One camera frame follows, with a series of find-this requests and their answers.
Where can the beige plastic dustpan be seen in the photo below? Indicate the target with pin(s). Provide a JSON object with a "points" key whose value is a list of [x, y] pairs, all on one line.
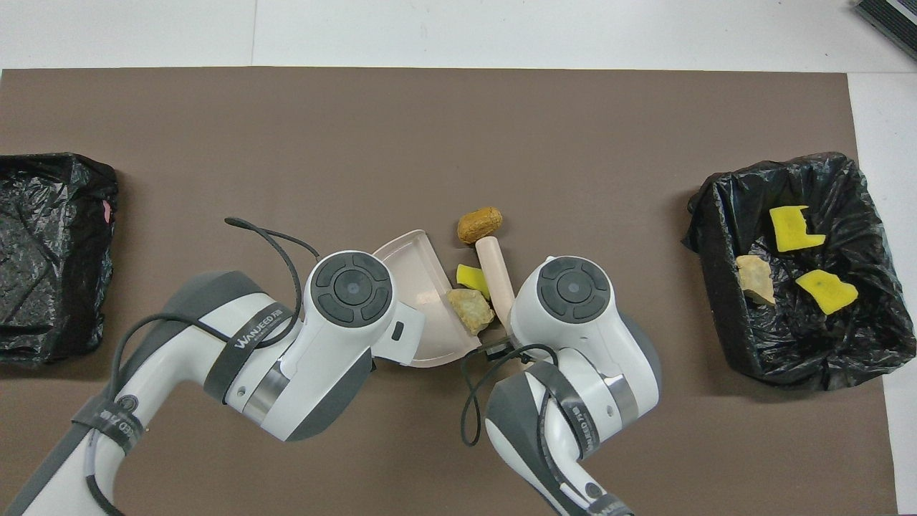
{"points": [[423, 287]]}

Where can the brown table mat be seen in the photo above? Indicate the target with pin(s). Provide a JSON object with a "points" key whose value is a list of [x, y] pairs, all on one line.
{"points": [[215, 143]]}

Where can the notched yellow sponge chunk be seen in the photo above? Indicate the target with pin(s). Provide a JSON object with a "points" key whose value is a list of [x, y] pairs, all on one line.
{"points": [[791, 231]]}

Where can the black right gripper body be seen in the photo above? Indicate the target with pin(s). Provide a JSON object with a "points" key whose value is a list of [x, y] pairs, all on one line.
{"points": [[507, 351]]}

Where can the small yellow sponge chunk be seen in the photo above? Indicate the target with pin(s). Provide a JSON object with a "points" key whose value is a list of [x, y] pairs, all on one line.
{"points": [[471, 278]]}

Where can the striped toy croissant piece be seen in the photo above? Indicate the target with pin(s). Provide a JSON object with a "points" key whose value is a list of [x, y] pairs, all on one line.
{"points": [[756, 281]]}

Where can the beige brush with black bristles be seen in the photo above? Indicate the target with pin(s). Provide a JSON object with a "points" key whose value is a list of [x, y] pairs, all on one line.
{"points": [[496, 279]]}

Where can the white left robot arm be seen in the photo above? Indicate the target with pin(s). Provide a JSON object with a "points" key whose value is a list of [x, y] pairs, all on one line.
{"points": [[344, 344]]}

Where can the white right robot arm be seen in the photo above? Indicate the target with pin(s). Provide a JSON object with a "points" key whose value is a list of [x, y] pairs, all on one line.
{"points": [[573, 344]]}

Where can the black-bagged bin with pink spot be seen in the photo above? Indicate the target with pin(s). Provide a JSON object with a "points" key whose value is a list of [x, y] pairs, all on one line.
{"points": [[50, 287]]}

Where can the brown peanut-shaped toy bread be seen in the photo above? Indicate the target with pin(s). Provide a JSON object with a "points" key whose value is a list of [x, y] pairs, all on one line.
{"points": [[480, 225]]}

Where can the dark grey ribbed object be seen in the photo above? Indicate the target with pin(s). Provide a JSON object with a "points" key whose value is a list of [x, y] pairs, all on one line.
{"points": [[892, 18]]}

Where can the pale beige rock-like chunk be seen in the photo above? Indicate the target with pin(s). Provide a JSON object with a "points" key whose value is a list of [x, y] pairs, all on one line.
{"points": [[471, 310]]}

